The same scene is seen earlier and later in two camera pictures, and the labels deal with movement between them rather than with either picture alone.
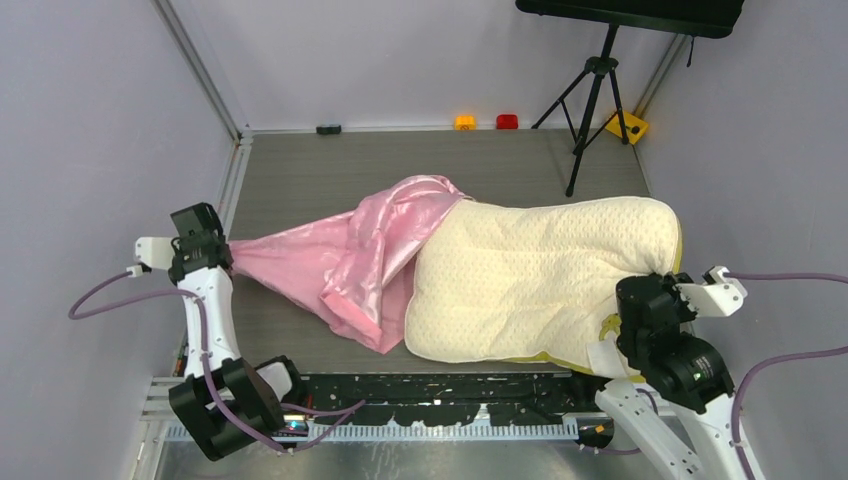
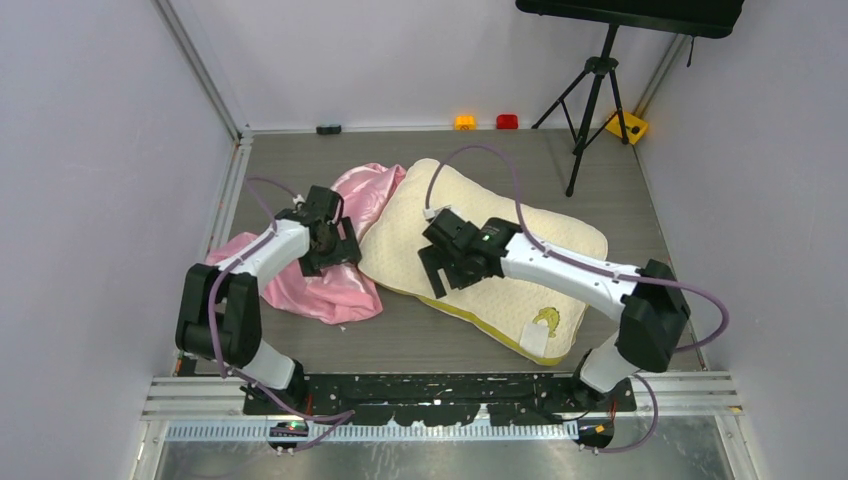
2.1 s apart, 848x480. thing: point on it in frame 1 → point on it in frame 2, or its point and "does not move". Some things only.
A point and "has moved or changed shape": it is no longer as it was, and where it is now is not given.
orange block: x=465 y=123 does not move
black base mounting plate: x=433 y=398 does not move
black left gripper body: x=178 y=252 → x=322 y=255
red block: x=507 y=122 does not move
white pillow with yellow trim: x=536 y=279 has moved or changed shape
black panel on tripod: x=709 y=18 does not move
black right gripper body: x=680 y=305 → x=458 y=273
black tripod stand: x=600 y=65 does not move
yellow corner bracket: x=635 y=127 does not move
